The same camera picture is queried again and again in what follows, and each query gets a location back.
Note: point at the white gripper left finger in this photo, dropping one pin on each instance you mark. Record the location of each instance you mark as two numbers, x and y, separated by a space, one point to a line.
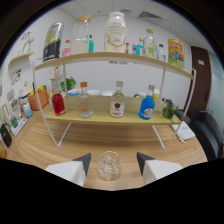
68 170

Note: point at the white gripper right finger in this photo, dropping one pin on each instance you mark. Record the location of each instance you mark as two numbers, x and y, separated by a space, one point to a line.
156 169

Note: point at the blue liquid glass bottle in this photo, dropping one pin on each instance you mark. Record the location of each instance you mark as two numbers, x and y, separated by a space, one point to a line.
146 108

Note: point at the large clear bottle wooden cap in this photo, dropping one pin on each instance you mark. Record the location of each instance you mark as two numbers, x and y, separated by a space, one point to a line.
80 36

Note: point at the white milk bottle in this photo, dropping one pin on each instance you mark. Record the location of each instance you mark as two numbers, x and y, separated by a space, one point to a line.
115 33

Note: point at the clear glass cup with ice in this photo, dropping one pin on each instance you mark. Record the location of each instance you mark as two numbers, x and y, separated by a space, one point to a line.
109 166

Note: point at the blue and white cup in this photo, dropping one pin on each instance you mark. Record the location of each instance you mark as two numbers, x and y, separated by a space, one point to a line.
27 110

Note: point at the white cloth bag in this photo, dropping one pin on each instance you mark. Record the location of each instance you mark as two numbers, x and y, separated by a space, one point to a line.
183 130

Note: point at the black sofa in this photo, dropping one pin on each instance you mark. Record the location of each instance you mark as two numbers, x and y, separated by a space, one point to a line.
208 133

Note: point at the red liquid glass bottle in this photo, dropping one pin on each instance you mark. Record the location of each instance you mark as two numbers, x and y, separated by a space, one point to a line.
58 105

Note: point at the white scale tray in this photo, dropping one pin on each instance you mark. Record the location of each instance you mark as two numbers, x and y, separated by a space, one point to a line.
18 126

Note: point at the black bag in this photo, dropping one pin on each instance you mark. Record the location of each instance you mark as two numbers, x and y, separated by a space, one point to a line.
5 135

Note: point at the clear bottle with red label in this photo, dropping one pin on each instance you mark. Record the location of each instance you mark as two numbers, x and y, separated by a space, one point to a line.
117 106

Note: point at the blue rimmed plate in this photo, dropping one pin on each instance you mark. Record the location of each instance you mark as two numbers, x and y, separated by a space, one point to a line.
74 91

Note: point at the white bowl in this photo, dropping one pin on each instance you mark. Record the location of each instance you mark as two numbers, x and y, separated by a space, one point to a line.
93 92

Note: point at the green potted plant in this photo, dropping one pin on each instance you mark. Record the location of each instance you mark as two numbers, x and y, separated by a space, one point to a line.
69 83

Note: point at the brown door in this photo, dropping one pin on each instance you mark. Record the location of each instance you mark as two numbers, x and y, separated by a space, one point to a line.
200 83

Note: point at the small clear bottle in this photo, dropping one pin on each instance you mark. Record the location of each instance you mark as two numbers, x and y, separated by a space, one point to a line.
161 54

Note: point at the yellow and green can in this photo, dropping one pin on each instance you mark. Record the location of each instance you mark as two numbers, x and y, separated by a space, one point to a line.
176 53

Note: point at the small pink bottle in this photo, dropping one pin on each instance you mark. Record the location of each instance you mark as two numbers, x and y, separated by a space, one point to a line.
66 50

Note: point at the small blue bottle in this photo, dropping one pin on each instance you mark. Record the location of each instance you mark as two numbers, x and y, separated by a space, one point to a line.
139 49

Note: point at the clear bottle with green cap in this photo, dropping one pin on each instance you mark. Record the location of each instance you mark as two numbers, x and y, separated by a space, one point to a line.
150 45

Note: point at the small red bottle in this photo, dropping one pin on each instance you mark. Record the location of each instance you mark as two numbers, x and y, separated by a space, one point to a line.
127 48

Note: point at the small teal bottle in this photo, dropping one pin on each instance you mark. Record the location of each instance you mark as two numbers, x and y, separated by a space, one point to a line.
91 45

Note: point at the ceiling air vent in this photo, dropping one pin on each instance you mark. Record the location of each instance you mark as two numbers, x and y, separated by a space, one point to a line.
150 15

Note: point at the square ceiling fixture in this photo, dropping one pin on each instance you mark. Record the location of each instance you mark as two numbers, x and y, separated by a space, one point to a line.
125 11

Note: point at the white frame wooden shelf rack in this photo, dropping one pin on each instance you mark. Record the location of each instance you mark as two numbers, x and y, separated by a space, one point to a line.
110 116

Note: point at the wooden wall shelf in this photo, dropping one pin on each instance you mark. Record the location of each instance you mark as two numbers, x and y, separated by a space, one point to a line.
20 57

